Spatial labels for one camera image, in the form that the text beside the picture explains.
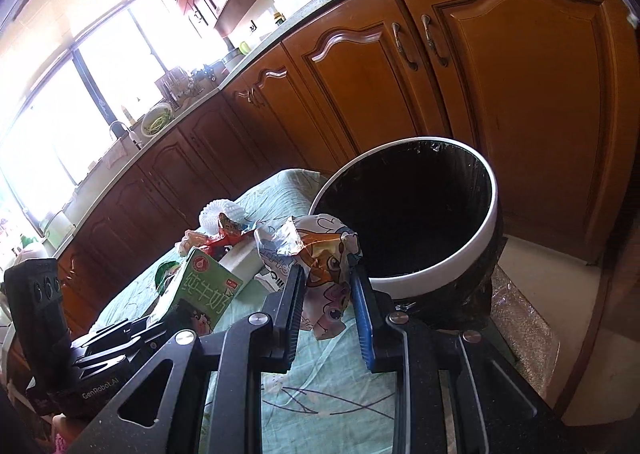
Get wooden lower cabinets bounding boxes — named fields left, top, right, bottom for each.
left=58, top=0, right=639, bottom=335

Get chrome sink faucet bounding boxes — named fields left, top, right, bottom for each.
left=108, top=120, right=142, bottom=149

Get light green floral cloth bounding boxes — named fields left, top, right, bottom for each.
left=84, top=168, right=452, bottom=454

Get bronze cabinet handle right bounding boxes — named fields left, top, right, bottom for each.
left=421, top=14, right=448, bottom=68

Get white plastic container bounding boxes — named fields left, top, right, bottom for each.
left=43, top=211, right=75, bottom=249

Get white bowl with greens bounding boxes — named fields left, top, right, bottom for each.
left=141, top=102, right=174, bottom=137

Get bronze cabinet handle left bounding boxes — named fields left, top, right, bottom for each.
left=392, top=21, right=419, bottom=71

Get white tissue paper pack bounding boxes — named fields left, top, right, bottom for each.
left=219, top=238, right=264, bottom=284

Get white speckled countertop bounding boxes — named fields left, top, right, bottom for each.
left=48, top=0, right=346, bottom=258

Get kitchen window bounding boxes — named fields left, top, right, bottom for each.
left=1, top=0, right=227, bottom=233

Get green milk carton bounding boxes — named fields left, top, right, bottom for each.
left=149, top=248, right=244, bottom=336

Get red cartoon snack wrapper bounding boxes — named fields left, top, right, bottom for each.
left=176, top=212, right=255, bottom=260

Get bronze cabinet handle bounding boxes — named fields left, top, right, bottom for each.
left=421, top=14, right=448, bottom=68
left=392, top=21, right=419, bottom=71

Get cartoon dog snack bag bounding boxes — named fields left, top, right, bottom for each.
left=254, top=213, right=361, bottom=340

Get person's left hand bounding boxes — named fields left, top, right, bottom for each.
left=52, top=414, right=86, bottom=454

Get black bin liner bag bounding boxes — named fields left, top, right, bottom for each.
left=313, top=139, right=507, bottom=329

